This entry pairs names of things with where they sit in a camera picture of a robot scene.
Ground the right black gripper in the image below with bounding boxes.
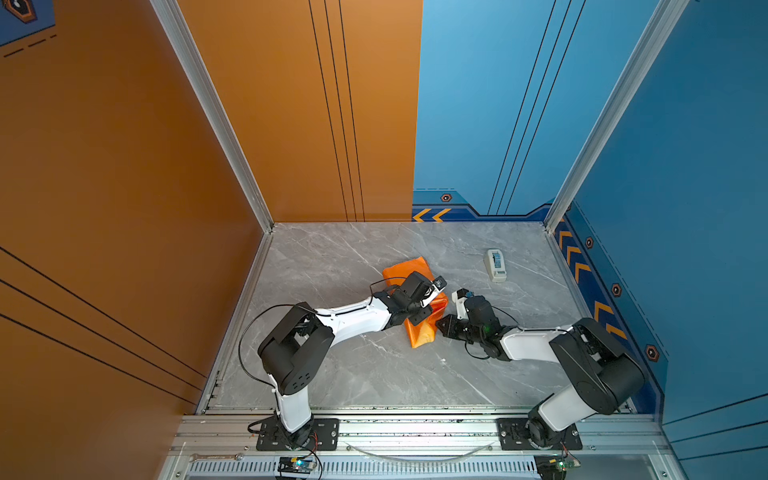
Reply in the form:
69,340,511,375
432,314,485,345

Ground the yellow orange wrapping paper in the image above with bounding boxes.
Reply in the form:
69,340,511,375
382,256,449,350

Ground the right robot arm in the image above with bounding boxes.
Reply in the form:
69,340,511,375
437,315,647,449

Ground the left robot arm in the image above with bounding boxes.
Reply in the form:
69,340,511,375
257,287,438,448

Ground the white tape dispenser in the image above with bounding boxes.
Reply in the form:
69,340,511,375
484,248,507,283

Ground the right green circuit board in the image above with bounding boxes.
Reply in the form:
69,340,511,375
534,456,567,480

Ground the green circuit board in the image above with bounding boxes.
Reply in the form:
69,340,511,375
534,456,567,480
276,456,320,479

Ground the left green circuit board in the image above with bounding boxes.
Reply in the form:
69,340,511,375
276,456,320,479

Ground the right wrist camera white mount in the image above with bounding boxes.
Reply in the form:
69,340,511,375
451,288,496,326

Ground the clear tube on rail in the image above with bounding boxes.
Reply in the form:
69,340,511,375
345,443,494,464

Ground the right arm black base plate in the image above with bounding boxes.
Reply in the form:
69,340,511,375
496,418,583,451

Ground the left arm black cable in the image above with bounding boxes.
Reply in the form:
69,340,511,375
237,302,316,391

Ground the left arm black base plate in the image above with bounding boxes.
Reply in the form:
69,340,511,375
248,415,340,452

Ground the left aluminium corner post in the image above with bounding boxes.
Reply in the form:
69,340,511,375
150,0,274,234

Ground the aluminium corner post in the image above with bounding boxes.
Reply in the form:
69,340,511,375
543,0,689,234
150,0,274,234

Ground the aluminium front rail frame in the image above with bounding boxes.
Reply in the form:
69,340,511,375
160,407,684,479

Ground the right aluminium corner post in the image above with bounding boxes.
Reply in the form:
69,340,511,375
543,0,689,234

